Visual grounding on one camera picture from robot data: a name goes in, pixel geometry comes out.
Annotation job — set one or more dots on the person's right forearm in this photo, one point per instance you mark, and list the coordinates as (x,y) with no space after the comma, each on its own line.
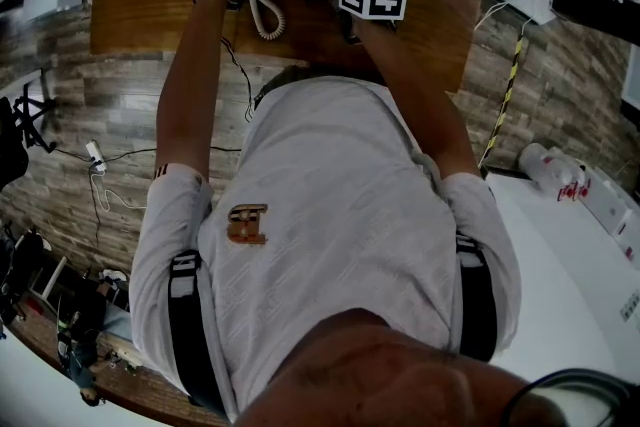
(420,105)

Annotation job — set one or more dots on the person's left forearm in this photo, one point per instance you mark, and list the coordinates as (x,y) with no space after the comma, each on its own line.
(192,90)

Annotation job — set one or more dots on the white power strip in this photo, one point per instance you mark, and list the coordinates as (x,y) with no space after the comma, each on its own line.
(96,156)

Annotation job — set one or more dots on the black tripod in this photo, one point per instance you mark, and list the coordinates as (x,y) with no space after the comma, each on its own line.
(30,120)

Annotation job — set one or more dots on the person's dark trousers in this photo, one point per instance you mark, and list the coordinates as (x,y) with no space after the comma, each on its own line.
(285,80)

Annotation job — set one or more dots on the person's white shirt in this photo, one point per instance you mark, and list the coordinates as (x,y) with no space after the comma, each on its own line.
(330,205)

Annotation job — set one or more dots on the yellow black striped tape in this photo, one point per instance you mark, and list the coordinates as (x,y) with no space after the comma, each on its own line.
(505,105)

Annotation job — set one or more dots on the white box red label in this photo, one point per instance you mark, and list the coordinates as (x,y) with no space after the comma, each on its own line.
(607,210)

